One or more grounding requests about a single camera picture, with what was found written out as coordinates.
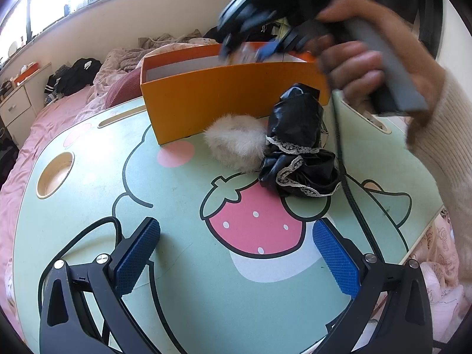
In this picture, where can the black lace-trimmed garment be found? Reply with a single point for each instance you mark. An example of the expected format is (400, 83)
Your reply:
(295, 118)

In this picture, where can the black clothes pile with stripes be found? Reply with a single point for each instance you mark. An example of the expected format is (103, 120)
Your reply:
(77, 72)

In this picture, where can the pink bed sheet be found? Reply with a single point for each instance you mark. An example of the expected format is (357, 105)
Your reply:
(22, 147)

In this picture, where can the pink cartoon print quilt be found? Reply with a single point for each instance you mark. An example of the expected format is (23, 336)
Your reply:
(438, 276)

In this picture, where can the black clothes pile with tags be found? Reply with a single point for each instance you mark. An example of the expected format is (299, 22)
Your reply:
(211, 33)

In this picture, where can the crumpled pale pink blanket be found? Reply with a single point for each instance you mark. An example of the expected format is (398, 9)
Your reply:
(121, 59)

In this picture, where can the dark pink pillow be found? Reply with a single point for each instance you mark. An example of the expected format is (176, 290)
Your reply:
(123, 88)

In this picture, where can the orange cardboard box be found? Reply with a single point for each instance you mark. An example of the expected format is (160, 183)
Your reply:
(221, 99)

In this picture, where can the white bedside cabinet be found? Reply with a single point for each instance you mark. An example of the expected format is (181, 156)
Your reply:
(16, 105)

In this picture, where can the person's right forearm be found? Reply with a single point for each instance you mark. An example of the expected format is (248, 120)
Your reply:
(450, 147)

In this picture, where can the green strawberry print desktop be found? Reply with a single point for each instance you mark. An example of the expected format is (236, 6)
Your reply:
(177, 199)

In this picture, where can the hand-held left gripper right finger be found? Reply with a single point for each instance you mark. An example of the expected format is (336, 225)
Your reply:
(335, 258)

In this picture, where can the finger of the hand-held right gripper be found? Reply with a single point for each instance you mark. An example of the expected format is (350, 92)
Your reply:
(236, 42)
(267, 51)

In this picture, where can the person's right hand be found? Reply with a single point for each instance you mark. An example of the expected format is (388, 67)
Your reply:
(405, 44)

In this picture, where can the white fluffy pompom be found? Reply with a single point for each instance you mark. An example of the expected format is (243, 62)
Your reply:
(232, 140)

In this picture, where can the small white round object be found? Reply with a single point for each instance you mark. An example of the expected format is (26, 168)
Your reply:
(13, 47)

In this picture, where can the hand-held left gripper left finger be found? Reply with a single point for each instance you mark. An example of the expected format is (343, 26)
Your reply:
(136, 254)

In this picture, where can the orange tissue box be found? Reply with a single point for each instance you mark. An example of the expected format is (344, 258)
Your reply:
(29, 73)

